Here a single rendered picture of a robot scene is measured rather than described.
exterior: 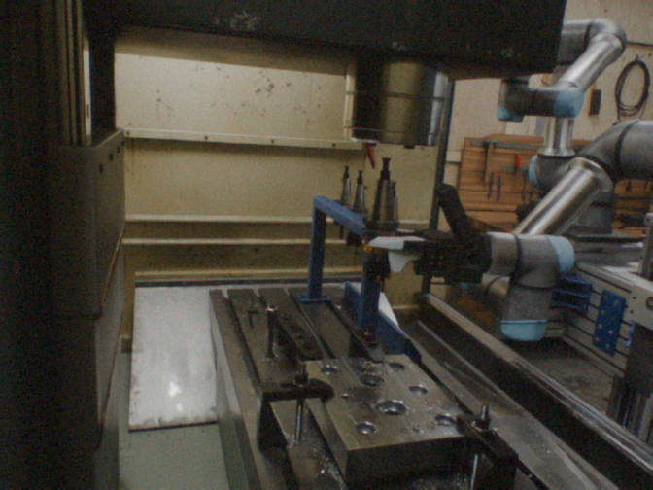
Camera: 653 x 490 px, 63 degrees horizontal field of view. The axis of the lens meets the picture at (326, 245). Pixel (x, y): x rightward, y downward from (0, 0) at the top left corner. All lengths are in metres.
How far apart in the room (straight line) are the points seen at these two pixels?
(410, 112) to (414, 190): 1.25
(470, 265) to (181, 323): 1.09
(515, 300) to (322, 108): 1.11
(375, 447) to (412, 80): 0.55
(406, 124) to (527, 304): 0.39
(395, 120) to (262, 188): 1.11
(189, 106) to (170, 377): 0.85
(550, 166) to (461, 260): 1.01
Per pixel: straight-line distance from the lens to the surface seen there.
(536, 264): 0.98
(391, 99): 0.82
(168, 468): 1.43
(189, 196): 1.85
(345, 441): 0.86
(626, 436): 1.47
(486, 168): 3.89
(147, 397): 1.62
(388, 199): 0.89
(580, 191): 1.18
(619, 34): 1.83
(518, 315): 1.01
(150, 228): 1.87
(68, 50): 0.61
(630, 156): 1.16
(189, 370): 1.67
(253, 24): 0.71
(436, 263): 0.93
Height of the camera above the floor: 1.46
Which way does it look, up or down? 14 degrees down
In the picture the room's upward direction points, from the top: 4 degrees clockwise
